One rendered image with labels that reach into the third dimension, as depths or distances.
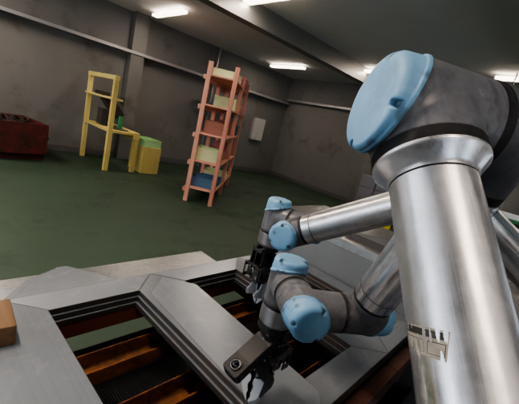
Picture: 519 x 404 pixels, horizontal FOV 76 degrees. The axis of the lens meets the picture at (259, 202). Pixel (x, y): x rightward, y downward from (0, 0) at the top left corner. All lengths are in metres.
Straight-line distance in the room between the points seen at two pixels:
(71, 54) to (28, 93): 1.13
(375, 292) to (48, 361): 0.72
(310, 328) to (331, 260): 1.11
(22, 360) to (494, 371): 0.88
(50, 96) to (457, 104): 8.00
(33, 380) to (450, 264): 0.81
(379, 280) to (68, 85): 7.92
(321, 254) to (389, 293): 1.13
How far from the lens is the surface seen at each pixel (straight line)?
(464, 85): 0.41
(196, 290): 1.25
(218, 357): 0.98
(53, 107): 8.21
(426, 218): 0.33
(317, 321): 0.61
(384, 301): 0.63
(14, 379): 0.92
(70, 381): 0.90
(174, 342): 1.06
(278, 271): 0.69
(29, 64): 8.10
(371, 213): 0.78
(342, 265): 1.68
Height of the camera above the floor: 1.47
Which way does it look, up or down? 12 degrees down
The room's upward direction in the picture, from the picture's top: 14 degrees clockwise
